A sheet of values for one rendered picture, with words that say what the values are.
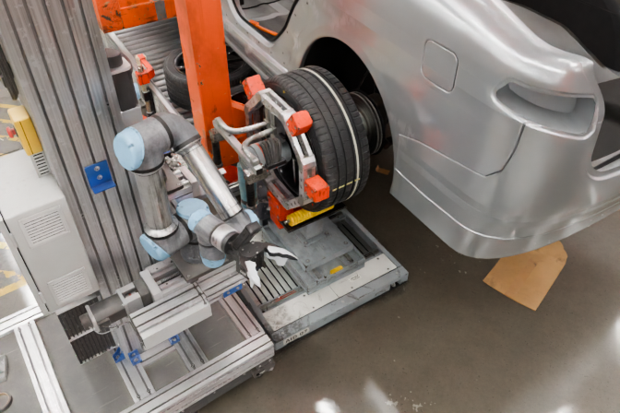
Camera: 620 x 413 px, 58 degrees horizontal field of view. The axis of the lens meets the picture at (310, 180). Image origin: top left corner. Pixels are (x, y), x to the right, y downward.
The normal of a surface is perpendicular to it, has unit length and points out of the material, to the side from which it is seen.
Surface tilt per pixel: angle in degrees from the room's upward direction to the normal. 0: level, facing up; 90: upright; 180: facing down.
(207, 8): 90
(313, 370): 0
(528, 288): 2
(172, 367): 0
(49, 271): 90
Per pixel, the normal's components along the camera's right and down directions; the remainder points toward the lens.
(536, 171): -0.14, 0.63
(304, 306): 0.00, -0.76
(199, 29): 0.53, 0.55
